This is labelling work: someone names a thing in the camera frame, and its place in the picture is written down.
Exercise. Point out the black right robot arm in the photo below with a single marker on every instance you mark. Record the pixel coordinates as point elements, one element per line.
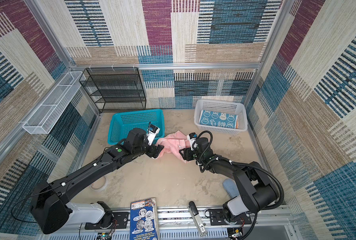
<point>258,188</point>

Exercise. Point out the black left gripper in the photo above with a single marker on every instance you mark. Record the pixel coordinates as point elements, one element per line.
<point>152,153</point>

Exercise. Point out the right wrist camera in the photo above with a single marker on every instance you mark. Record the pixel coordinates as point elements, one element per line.
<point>192,139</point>

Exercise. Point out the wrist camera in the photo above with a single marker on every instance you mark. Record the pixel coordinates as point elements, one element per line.
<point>152,133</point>
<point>192,139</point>

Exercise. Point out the teal plastic basket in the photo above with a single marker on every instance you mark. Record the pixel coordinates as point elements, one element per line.
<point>122,123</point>

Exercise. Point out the blue printed package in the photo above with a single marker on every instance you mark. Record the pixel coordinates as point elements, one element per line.
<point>144,220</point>

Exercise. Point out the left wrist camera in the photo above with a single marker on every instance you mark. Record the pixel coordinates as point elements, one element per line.
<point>152,133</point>

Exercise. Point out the white plastic basket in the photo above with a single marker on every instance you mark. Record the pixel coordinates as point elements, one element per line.
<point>223,107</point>

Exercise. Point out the black wire shelf rack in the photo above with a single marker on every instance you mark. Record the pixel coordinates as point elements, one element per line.
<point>114,89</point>

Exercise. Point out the white wire mesh tray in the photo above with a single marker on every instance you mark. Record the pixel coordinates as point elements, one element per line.
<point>50,110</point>

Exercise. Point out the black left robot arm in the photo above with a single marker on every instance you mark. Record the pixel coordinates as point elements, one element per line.
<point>51,204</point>

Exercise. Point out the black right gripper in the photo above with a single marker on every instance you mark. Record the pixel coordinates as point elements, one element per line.
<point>187,155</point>

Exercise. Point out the blue bunny pattern towel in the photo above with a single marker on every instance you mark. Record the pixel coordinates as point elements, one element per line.
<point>218,119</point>

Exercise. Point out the black silver stapler tool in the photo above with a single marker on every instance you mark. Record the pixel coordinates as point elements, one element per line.
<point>197,219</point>

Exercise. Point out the pink terry towel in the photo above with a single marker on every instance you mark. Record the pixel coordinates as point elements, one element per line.
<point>173,143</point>

